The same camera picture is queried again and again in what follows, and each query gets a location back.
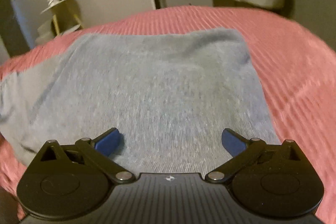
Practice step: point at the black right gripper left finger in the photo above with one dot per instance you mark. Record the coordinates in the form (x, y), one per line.
(96, 153)

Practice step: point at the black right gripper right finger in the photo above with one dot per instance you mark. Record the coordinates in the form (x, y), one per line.
(244, 152)

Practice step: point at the pink ribbed bedspread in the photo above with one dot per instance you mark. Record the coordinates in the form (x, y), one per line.
(295, 67)

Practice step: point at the gold legged side table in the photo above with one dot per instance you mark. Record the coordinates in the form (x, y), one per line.
(66, 17)

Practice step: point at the grey pants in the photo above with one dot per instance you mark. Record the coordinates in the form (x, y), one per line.
(170, 96)

